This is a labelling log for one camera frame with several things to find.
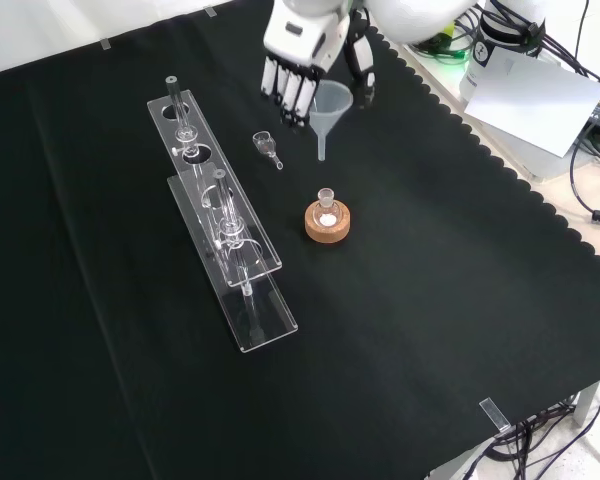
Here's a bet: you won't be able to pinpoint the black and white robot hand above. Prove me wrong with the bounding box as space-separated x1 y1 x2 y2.
260 0 379 130

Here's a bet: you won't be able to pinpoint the translucent plastic funnel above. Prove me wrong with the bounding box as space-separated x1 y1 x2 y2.
308 81 354 162

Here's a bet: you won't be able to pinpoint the small glass weighing funnel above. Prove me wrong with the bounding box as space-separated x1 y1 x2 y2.
252 130 285 172

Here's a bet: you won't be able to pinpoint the clear acrylic funnel stand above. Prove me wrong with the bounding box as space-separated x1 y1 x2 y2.
146 74 300 355

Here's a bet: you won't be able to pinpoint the yellow stop button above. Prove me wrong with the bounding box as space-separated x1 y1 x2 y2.
428 20 456 51

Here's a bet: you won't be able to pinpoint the small round-bottom glass flask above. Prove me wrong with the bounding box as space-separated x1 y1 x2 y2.
314 187 342 229

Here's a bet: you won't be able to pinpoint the white paper sheet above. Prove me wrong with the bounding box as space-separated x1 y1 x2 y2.
463 47 600 160

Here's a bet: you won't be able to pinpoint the grey box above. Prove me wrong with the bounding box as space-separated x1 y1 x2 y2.
479 117 579 182

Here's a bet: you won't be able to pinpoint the black scalloped bench cloth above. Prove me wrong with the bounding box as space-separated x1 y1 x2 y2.
0 0 600 480

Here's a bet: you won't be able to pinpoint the grey table leg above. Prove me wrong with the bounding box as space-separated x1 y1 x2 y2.
573 383 600 428

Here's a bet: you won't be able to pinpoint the green cable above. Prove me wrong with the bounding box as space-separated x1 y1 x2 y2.
419 45 470 65

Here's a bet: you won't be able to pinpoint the cork ring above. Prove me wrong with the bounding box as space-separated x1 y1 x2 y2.
304 200 353 245

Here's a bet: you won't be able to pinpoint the black cable bundle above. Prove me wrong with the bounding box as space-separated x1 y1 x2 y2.
527 0 600 99

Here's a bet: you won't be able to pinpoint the black cable with ribbed sleeve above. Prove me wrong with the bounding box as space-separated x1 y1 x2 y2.
568 130 600 226

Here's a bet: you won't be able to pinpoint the black floor cables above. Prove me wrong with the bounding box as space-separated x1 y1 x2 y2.
472 394 600 480

